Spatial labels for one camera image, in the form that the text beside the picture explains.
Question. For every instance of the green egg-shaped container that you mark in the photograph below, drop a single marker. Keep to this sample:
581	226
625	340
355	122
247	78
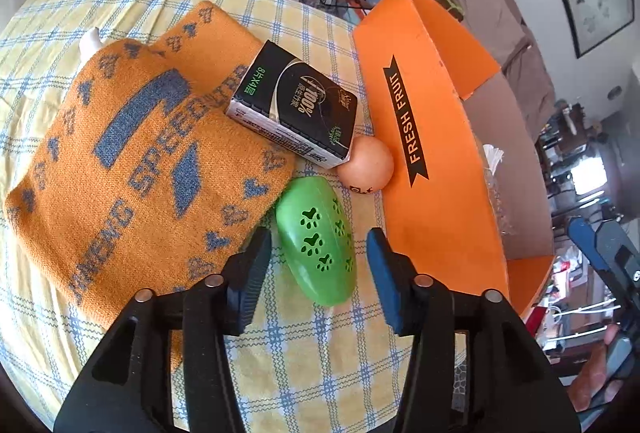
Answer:
310	233

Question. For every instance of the orange knitted cloth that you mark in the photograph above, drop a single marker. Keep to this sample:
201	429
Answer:
150	138

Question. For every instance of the orange cardboard box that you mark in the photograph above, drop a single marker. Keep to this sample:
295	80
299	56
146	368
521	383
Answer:
450	213

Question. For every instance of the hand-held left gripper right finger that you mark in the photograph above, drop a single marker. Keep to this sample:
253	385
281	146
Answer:
387	283

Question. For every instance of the small white object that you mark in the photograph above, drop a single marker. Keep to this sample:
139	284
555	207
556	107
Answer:
92	42

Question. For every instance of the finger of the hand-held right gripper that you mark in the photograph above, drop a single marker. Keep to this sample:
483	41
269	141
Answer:
582	235
622	258

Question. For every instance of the green and black device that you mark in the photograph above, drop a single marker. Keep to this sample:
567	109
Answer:
447	0

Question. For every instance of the brown egg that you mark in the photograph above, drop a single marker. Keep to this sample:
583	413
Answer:
367	163

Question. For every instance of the brown sofa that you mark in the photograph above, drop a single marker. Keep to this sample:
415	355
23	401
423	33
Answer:
500	78

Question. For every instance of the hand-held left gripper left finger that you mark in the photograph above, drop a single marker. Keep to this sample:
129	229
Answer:
252	273

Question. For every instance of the black tissue pack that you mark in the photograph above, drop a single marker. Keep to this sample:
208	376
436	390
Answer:
295	103

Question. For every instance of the bag of colourful rubber bands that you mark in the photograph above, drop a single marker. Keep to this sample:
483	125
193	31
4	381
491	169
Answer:
500	208

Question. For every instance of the white feather shuttlecock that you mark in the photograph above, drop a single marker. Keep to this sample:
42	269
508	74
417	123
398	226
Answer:
492	158

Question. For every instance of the person's right hand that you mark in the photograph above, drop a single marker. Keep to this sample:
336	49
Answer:
590	378

